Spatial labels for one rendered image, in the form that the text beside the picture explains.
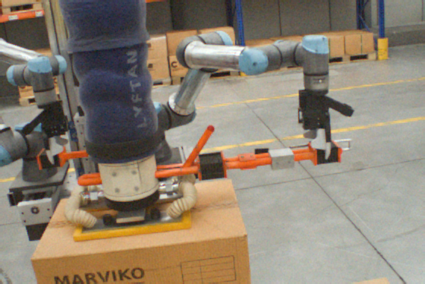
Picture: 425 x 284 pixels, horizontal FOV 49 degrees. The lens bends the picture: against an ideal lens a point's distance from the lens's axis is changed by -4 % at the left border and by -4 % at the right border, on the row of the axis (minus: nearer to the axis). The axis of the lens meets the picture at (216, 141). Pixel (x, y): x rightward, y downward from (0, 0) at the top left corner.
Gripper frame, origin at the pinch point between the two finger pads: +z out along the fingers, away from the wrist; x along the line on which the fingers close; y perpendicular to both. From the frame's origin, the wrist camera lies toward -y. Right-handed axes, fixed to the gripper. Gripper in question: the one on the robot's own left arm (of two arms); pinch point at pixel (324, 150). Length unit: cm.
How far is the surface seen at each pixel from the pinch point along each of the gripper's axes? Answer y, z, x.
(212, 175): 35.2, 1.6, 5.3
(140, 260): 58, 17, 22
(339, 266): -42, 121, -108
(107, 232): 67, 12, 15
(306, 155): 6.3, -0.4, 3.2
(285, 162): 13.0, 0.9, 3.5
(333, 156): -1.9, 0.7, 3.5
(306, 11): -227, 34, -868
